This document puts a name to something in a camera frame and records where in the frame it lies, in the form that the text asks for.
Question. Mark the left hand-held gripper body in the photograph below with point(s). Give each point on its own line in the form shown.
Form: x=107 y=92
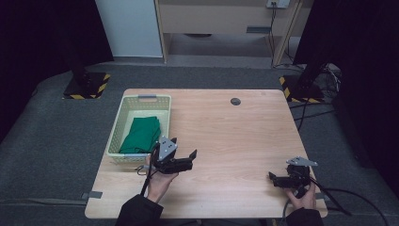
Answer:
x=167 y=164

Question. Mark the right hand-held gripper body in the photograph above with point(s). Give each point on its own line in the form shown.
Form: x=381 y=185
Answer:
x=296 y=179

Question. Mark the green cloth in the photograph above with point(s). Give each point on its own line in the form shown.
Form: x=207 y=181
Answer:
x=141 y=135

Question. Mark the pale yellow plastic basket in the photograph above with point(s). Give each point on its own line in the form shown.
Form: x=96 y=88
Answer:
x=147 y=102

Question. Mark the person's left hand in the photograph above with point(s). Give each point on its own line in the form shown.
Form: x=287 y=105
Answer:
x=160 y=185

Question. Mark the person's right hand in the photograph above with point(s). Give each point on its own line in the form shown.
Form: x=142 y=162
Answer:
x=305 y=202

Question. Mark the grey tape on table edge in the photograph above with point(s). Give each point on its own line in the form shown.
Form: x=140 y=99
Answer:
x=92 y=195
x=320 y=196

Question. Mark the dark round table grommet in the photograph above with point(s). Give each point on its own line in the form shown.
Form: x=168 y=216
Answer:
x=235 y=101

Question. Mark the black stand with striped base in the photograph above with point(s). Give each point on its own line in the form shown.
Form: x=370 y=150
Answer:
x=302 y=91
x=87 y=88

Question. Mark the white panel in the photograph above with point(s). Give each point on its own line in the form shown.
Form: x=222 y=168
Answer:
x=131 y=28

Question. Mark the black curtain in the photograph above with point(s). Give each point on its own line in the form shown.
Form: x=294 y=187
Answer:
x=40 y=37
x=367 y=78

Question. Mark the white power strip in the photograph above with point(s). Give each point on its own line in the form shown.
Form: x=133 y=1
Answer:
x=278 y=3

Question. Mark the wooden desk frame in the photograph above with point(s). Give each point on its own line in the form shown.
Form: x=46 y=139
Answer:
x=213 y=19

